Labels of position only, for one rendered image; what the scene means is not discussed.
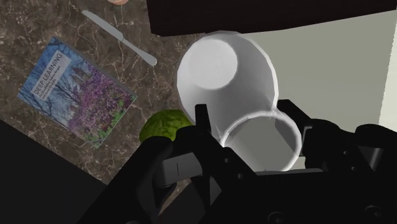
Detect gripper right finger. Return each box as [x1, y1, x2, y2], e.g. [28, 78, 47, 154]
[275, 99, 397, 187]

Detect green round fruit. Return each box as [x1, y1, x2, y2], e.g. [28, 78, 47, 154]
[139, 109, 194, 143]

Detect silver butter knife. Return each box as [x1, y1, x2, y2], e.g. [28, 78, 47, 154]
[81, 9, 158, 67]

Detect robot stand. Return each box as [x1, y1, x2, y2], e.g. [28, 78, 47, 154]
[145, 0, 397, 37]

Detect white mug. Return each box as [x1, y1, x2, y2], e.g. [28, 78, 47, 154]
[176, 30, 303, 172]

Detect blue and purple book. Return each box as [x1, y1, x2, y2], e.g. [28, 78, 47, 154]
[17, 36, 139, 149]

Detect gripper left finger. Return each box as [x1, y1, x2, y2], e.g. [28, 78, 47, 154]
[81, 103, 258, 224]

